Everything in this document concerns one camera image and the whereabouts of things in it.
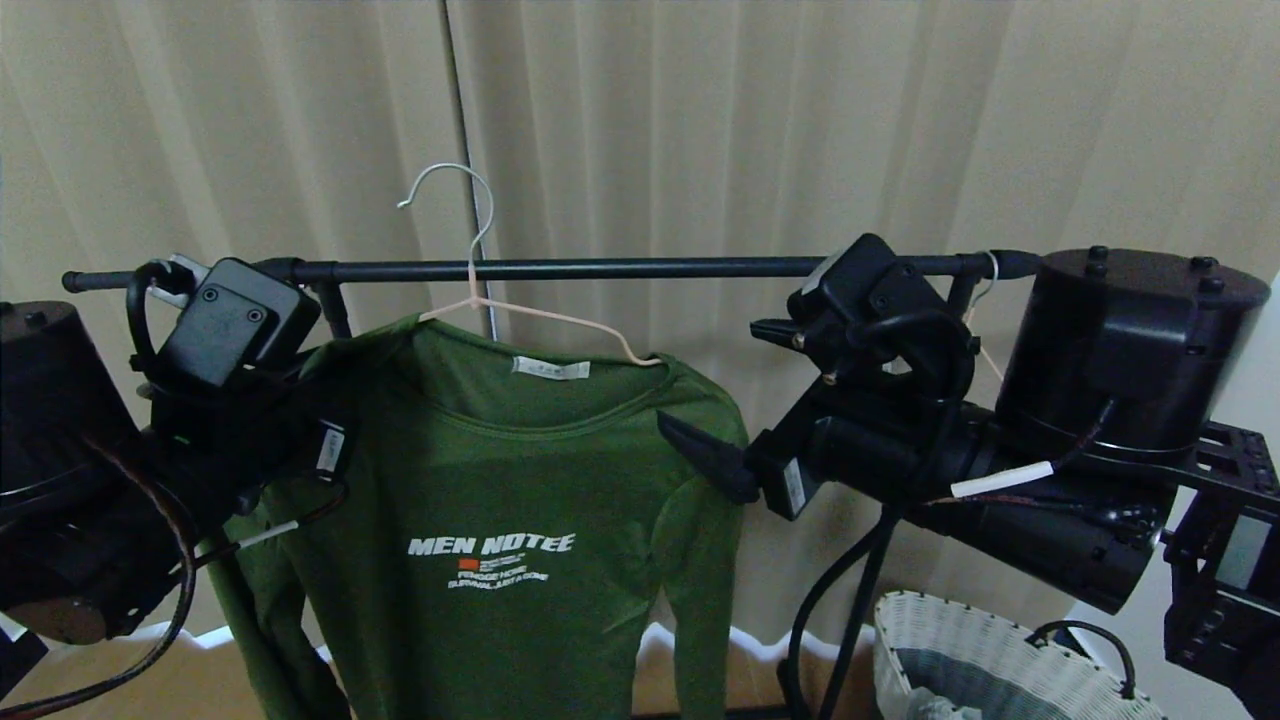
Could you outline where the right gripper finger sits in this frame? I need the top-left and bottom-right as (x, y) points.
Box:
(657, 410), (763, 504)

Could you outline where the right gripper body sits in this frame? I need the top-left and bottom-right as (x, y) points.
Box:
(745, 400), (1179, 616)

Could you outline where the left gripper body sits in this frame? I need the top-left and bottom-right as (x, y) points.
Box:
(0, 380), (353, 646)

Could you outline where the green long-sleeved shirt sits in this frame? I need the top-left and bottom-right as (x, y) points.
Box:
(205, 315), (751, 720)

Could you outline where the pink clothes hanger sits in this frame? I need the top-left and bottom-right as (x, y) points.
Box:
(397, 163), (663, 367)
(962, 250), (1007, 386)

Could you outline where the white laundry basket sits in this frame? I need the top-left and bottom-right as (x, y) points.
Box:
(873, 590), (1169, 720)

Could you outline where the black clothes rack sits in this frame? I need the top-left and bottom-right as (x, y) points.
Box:
(62, 250), (1043, 720)

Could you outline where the beige curtain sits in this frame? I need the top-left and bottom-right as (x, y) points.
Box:
(0, 0), (1280, 661)

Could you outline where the black cable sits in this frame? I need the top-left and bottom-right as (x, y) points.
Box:
(125, 258), (206, 376)
(780, 308), (979, 720)

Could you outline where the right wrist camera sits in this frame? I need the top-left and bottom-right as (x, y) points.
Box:
(750, 233), (976, 406)

